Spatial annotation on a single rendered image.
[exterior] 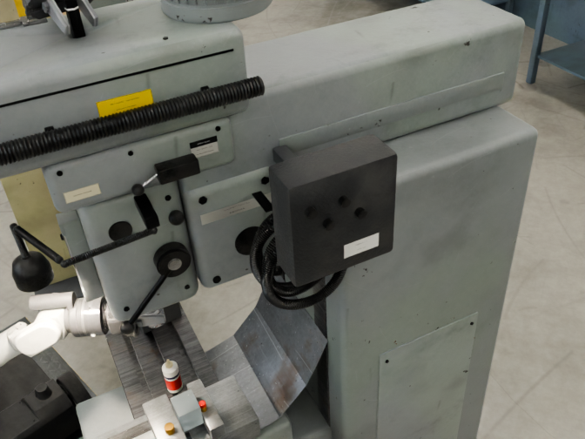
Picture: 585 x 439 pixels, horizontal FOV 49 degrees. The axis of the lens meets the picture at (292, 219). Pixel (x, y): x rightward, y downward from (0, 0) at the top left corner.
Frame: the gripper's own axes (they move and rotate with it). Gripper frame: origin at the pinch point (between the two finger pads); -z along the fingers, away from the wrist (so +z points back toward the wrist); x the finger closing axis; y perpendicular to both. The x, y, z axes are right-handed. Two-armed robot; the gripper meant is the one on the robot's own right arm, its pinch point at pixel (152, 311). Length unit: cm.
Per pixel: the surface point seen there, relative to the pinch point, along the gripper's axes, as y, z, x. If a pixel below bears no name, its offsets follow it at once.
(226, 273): -14.4, -18.5, -5.5
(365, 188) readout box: -45, -44, -22
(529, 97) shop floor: 121, -228, 310
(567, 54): 97, -259, 329
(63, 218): -31.6, 11.3, -4.6
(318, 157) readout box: -50, -37, -19
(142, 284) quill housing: -17.5, -1.9, -9.9
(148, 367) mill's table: 30.6, 7.5, 9.8
